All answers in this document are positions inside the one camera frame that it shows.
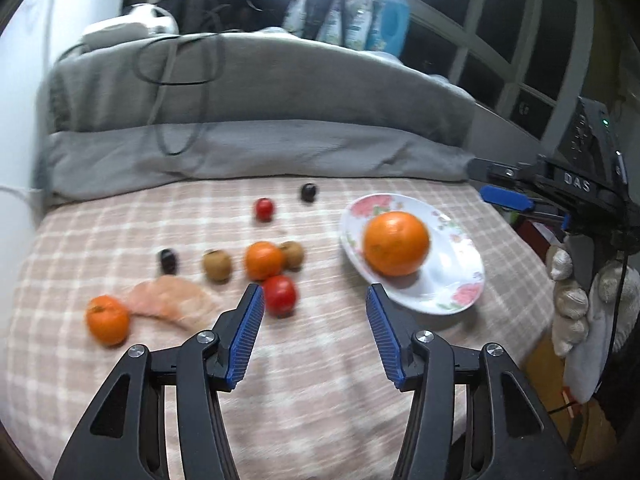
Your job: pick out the checked bed sheet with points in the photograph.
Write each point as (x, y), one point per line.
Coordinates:
(310, 410)

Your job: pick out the white power strip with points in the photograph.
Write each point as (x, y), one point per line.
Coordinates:
(135, 22)

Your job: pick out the floral white plate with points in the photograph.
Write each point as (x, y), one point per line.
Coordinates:
(450, 270)

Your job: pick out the blue detergent bottle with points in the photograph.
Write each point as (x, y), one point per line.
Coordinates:
(392, 17)

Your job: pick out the white window frame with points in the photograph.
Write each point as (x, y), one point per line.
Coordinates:
(470, 55)

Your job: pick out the peeled mandarin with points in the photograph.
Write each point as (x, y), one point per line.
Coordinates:
(170, 302)

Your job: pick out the small orange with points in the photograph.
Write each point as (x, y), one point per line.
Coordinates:
(107, 321)
(263, 260)

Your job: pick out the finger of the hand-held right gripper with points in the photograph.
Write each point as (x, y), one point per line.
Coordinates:
(502, 170)
(505, 197)

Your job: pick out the brown kiwi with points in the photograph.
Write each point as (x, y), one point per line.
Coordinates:
(295, 255)
(217, 265)

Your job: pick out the person's right hand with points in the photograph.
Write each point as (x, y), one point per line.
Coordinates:
(570, 305)

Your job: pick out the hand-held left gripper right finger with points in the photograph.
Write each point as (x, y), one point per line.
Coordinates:
(385, 340)

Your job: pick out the dark plum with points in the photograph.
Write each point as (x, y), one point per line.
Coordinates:
(309, 192)
(168, 261)

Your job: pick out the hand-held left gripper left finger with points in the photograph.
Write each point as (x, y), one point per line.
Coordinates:
(245, 340)

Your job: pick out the large orange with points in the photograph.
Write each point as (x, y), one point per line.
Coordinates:
(396, 243)

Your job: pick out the small red tomato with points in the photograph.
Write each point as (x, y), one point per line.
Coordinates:
(264, 209)

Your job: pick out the large red tomato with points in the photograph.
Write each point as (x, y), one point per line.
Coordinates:
(280, 296)

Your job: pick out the grey fleece blanket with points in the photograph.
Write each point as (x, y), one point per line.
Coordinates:
(300, 110)

